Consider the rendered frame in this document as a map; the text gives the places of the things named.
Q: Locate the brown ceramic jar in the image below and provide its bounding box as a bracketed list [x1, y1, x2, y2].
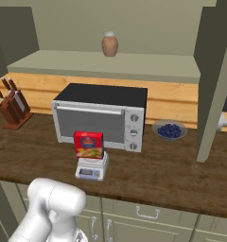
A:
[100, 30, 120, 58]

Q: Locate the red boxed food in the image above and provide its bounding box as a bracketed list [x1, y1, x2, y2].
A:
[73, 130, 105, 161]

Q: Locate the narrow olive cabinet door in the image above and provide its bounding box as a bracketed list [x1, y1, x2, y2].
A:
[0, 6, 41, 84]

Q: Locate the pile of blueberries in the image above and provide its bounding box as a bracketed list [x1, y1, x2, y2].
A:
[157, 123, 183, 140]

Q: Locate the brown wooden knife block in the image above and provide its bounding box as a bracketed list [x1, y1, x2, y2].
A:
[0, 90, 35, 131]

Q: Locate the silver toaster oven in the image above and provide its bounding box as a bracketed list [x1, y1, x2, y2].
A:
[50, 82, 148, 154]

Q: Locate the grey glass bowl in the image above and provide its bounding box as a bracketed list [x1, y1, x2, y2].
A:
[151, 119, 188, 142]

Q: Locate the white cylindrical object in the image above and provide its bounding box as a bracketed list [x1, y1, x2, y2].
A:
[216, 112, 227, 133]

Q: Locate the wide olive cabinet door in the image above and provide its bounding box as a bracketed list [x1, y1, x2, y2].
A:
[193, 0, 227, 164]

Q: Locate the white digital scale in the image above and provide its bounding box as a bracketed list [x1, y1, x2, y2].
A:
[75, 151, 111, 182]

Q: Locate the olive cupboard door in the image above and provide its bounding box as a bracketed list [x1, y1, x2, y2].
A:
[102, 213, 196, 242]
[73, 209, 104, 242]

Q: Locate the olive wall cabinet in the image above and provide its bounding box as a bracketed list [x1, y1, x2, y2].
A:
[6, 0, 218, 85]

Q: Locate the silver drawer handle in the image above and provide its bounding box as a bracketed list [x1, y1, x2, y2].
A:
[135, 204, 161, 220]

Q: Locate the silver cupboard door handle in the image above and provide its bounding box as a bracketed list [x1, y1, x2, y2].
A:
[105, 218, 114, 242]
[89, 215, 99, 242]

